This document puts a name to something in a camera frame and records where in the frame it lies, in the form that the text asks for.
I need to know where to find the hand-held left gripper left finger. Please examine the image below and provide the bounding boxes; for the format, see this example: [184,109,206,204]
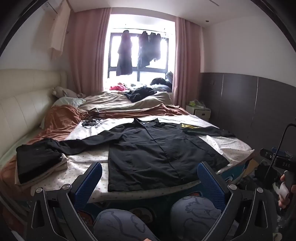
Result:
[25,162,103,241]

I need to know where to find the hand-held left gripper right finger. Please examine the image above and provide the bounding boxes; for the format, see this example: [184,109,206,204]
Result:
[197,161,275,241]

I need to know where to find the black shirt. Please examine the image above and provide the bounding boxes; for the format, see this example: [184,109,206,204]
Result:
[54,118,236,192]

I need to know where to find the folded beige clothes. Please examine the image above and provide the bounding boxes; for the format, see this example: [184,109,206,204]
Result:
[14,153,70,186]

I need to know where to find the folded black clothes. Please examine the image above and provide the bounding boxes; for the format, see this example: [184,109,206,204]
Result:
[16,138,67,183]

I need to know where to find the black clothes pile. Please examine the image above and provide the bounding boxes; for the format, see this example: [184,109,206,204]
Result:
[124,86,158,103]

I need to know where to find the person's right hand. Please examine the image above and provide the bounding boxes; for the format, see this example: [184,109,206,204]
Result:
[279,174,296,210]

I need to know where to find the floral white bed sheet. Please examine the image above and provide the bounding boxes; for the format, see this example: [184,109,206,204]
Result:
[30,115,255,204]

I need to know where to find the cardboard piece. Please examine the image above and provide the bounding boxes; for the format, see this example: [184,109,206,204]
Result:
[246,159,260,173]

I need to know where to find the blue cartoon print bed cover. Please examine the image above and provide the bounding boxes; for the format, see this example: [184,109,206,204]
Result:
[76,159,255,232]

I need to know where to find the person's right leg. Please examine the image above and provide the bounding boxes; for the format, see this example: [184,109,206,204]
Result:
[170,195,228,241]

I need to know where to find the person's leg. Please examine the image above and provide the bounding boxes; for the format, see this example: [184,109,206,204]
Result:
[94,209,158,241]
[170,195,228,241]

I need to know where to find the person's left leg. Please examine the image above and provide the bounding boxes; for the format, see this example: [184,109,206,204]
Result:
[94,209,158,241]

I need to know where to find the white nightstand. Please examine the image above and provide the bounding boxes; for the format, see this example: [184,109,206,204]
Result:
[185,104,211,121]

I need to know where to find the orange blanket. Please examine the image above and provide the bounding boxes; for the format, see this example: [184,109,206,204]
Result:
[0,103,192,193]

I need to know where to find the green white bag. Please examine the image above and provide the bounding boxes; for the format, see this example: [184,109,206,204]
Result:
[188,100,206,109]

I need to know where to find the pale pillow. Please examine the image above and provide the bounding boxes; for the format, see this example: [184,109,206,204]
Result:
[52,97,86,108]

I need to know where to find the beige duvet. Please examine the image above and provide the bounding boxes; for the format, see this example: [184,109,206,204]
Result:
[79,91,174,112]

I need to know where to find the grey plush toy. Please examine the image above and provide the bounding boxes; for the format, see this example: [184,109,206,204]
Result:
[53,86,86,99]

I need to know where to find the cream padded headboard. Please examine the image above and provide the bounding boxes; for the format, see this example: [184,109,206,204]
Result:
[0,69,70,160]

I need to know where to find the dark cushion pile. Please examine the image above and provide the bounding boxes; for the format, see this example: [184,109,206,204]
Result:
[150,71,174,92]

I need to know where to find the window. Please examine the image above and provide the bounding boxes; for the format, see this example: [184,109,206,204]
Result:
[107,14,176,91]

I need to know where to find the pink curtain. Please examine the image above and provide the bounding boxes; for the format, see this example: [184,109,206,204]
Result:
[172,17,204,107]
[67,8,111,98]

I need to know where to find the long dark hanging garment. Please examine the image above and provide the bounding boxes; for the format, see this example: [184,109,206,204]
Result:
[116,30,133,76]

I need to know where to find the short dark hanging garment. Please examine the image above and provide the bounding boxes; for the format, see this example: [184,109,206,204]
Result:
[148,32,162,62]

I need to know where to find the white air conditioner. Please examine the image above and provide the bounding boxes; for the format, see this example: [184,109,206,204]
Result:
[43,0,58,14]

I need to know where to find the black cable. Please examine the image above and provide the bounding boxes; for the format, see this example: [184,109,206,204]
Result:
[264,123,296,179]

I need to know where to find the black cables bundle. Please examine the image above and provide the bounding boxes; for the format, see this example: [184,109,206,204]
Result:
[81,108,107,127]

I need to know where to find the clothes rail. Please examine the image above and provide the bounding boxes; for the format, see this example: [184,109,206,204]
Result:
[112,28,174,35]

